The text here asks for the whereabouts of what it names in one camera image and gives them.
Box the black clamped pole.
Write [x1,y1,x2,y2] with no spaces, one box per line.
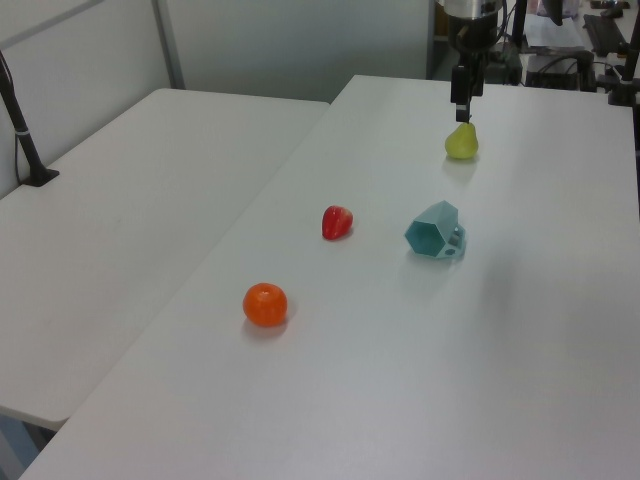
[606,29,640,107]

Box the thin black upright pole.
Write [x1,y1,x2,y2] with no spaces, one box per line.
[509,0,529,86]

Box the orange toy mandarin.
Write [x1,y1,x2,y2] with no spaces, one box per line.
[242,282,289,328]

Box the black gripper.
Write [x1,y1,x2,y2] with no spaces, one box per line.
[446,13,502,124]

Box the red toy strawberry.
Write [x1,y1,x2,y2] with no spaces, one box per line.
[321,204,355,241]

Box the green toy pear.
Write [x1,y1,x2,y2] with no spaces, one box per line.
[444,113,481,162]

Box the teal hexagonal mug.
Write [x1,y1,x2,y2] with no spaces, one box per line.
[403,199,470,262]

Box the grey partition post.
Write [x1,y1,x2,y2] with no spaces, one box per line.
[151,0,186,91]

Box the white paper sheet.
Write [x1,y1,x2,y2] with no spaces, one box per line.
[525,13,592,51]

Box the black electronics box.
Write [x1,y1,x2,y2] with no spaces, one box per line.
[524,49,599,92]

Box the black keyboard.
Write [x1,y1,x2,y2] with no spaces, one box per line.
[583,13,634,57]

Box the black camera stand pole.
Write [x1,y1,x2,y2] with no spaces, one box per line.
[0,48,61,189]

